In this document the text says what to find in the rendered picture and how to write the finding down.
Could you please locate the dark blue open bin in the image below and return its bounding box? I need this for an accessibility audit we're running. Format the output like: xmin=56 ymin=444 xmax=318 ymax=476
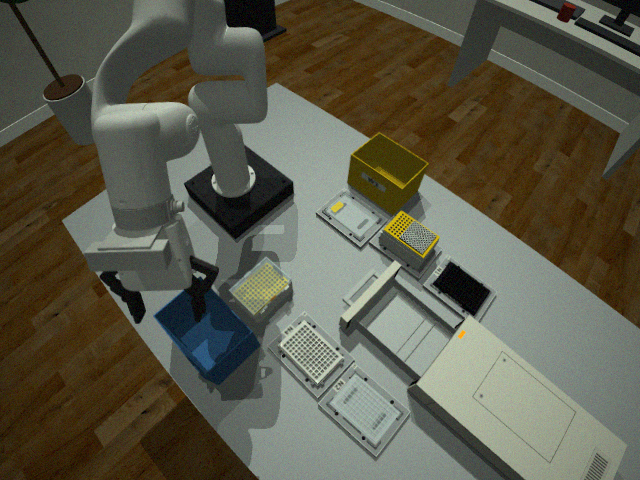
xmin=153 ymin=288 xmax=261 ymax=385

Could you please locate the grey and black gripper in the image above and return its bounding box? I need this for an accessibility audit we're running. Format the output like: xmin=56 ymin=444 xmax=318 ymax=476
xmin=100 ymin=214 xmax=219 ymax=324

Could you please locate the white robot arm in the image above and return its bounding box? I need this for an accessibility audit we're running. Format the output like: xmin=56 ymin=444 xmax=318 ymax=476
xmin=84 ymin=0 xmax=268 ymax=272

